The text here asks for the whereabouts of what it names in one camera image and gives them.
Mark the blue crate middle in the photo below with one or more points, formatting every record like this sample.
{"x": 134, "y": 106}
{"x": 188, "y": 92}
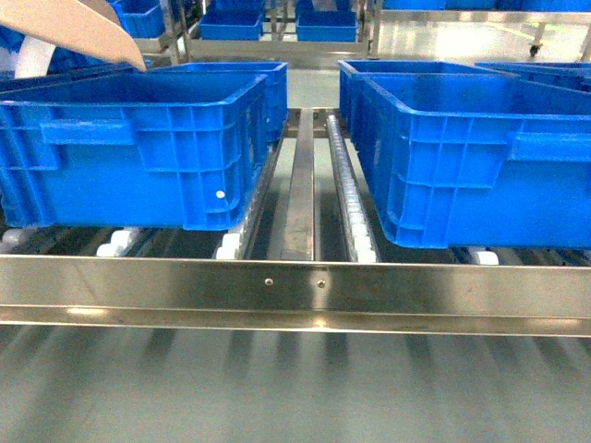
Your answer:
{"x": 475, "y": 160}

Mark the steel roller shelf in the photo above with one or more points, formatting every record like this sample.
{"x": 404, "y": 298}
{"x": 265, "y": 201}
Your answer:
{"x": 307, "y": 257}

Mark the blue tray far left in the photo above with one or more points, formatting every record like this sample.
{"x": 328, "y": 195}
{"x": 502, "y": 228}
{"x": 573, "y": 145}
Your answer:
{"x": 231, "y": 25}

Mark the blue crate right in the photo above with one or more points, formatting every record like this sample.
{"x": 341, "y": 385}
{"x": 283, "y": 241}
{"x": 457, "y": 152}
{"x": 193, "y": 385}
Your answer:
{"x": 572, "y": 75}

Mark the beige plastic dustpan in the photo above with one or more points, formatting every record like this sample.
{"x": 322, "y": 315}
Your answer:
{"x": 85, "y": 27}

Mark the blue tray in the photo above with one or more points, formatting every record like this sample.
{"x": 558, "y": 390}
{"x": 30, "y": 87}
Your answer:
{"x": 326, "y": 26}
{"x": 231, "y": 25}

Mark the blue crate left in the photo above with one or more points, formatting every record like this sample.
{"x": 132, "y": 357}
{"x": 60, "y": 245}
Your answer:
{"x": 173, "y": 150}

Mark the blue crate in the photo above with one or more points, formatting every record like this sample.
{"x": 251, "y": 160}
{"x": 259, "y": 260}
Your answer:
{"x": 475, "y": 160}
{"x": 173, "y": 150}
{"x": 572, "y": 75}

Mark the blue tray far right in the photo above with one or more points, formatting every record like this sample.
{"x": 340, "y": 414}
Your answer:
{"x": 326, "y": 26}

